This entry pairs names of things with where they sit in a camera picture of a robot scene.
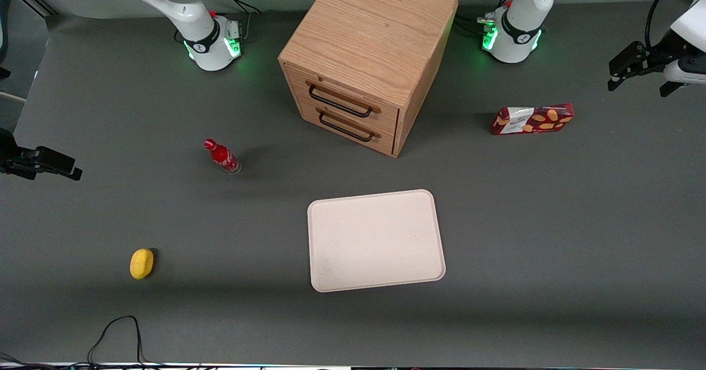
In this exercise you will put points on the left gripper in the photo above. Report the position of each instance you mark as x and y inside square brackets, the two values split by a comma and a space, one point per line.
[655, 57]

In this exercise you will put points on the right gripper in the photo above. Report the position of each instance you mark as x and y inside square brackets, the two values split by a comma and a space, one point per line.
[12, 157]

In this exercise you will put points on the red cookie box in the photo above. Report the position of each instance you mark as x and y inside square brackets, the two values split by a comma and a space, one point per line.
[532, 120]

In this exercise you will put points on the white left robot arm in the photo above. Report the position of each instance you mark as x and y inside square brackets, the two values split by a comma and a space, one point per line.
[524, 6]

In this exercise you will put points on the beige rectangular tray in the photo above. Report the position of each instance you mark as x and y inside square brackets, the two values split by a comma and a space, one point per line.
[375, 241]

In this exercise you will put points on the yellow lemon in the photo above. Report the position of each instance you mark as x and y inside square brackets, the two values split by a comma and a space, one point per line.
[142, 263]

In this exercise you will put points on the red soda bottle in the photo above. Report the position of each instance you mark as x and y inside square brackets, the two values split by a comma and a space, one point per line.
[222, 156]

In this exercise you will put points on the wooden two-drawer cabinet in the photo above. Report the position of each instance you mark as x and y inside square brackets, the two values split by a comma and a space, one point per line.
[367, 50]

